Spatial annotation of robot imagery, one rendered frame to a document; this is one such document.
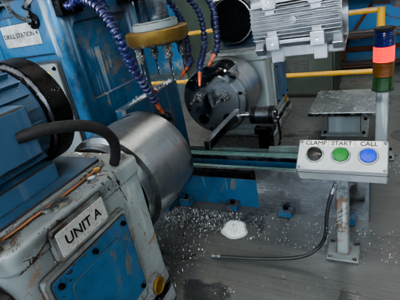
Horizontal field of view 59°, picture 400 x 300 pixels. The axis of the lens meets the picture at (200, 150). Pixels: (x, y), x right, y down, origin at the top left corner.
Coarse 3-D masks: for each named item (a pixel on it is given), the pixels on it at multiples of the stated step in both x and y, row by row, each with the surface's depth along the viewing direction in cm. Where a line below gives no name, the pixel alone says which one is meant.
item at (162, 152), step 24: (120, 120) 85; (144, 120) 84; (96, 144) 76; (120, 144) 74; (144, 144) 77; (168, 144) 82; (144, 168) 74; (168, 168) 79; (192, 168) 89; (144, 192) 74; (168, 192) 79
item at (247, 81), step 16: (224, 64) 125; (240, 64) 129; (192, 80) 128; (208, 80) 125; (224, 80) 122; (240, 80) 122; (256, 80) 132; (192, 96) 131; (208, 96) 128; (224, 96) 122; (240, 96) 123; (256, 96) 132; (192, 112) 134; (208, 112) 131; (224, 112) 128; (208, 128) 134
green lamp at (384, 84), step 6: (372, 78) 110; (378, 78) 107; (384, 78) 107; (390, 78) 107; (372, 84) 111; (378, 84) 108; (384, 84) 107; (390, 84) 107; (378, 90) 109; (384, 90) 108
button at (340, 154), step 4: (340, 148) 71; (344, 148) 71; (336, 152) 71; (340, 152) 70; (344, 152) 70; (336, 156) 70; (340, 156) 70; (344, 156) 70; (348, 156) 70; (336, 160) 70; (340, 160) 70; (344, 160) 70
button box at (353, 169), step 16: (304, 144) 75; (320, 144) 74; (336, 144) 72; (352, 144) 71; (368, 144) 70; (384, 144) 68; (304, 160) 74; (320, 160) 72; (352, 160) 69; (384, 160) 67; (304, 176) 76; (320, 176) 74; (336, 176) 72; (352, 176) 70; (368, 176) 68; (384, 176) 67
